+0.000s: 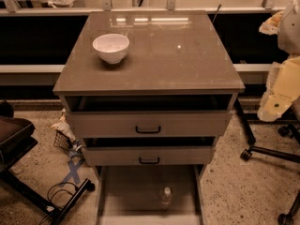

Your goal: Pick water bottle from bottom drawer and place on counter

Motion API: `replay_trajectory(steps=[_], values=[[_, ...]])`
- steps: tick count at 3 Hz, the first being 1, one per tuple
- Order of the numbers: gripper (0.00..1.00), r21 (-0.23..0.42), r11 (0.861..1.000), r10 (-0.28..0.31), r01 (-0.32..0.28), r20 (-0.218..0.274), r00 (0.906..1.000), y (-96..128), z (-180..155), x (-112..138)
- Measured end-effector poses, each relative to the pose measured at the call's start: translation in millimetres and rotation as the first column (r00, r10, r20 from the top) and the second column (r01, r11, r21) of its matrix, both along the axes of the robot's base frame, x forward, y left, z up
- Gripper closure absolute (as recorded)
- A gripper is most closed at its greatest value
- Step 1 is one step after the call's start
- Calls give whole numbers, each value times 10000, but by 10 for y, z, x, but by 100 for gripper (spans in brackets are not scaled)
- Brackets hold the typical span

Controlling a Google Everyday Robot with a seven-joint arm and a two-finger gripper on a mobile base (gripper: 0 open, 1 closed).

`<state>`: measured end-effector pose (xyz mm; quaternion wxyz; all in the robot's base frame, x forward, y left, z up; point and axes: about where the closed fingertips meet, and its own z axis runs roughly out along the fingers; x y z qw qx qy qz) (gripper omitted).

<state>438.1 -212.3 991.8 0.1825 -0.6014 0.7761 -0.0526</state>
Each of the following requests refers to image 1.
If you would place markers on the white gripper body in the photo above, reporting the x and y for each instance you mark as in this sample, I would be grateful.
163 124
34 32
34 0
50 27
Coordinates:
290 32

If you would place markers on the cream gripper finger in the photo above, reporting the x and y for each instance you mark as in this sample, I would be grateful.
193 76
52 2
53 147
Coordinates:
272 108

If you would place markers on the clear plastic water bottle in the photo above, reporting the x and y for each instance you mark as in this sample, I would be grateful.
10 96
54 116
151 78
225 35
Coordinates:
165 197

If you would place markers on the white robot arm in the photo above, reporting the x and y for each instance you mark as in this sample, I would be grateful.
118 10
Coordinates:
286 24

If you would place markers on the grey drawer cabinet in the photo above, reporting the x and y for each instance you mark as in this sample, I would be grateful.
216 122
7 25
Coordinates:
175 63

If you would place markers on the open bottom drawer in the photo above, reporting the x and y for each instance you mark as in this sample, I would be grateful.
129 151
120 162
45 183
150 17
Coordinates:
128 195

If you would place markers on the white ceramic bowl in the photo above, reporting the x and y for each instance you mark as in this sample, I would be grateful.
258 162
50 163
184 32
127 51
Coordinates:
111 48

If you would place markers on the blue tape cross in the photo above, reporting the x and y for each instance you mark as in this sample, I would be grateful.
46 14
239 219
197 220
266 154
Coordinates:
73 166

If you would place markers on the crumpled plastic bag on floor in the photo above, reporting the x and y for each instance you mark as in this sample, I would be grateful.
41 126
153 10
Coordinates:
63 127

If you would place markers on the black office chair left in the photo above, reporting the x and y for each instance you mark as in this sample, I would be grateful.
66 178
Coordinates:
15 142

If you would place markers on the middle drawer with black handle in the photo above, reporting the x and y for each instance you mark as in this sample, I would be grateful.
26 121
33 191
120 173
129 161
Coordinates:
120 156

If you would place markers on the drawer with black handle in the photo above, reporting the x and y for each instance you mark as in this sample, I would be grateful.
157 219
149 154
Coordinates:
120 156
148 124

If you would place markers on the top drawer with black handle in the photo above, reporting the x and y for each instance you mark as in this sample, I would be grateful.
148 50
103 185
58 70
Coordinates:
148 124

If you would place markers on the black wire basket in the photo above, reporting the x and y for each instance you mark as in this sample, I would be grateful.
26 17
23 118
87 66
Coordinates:
62 142

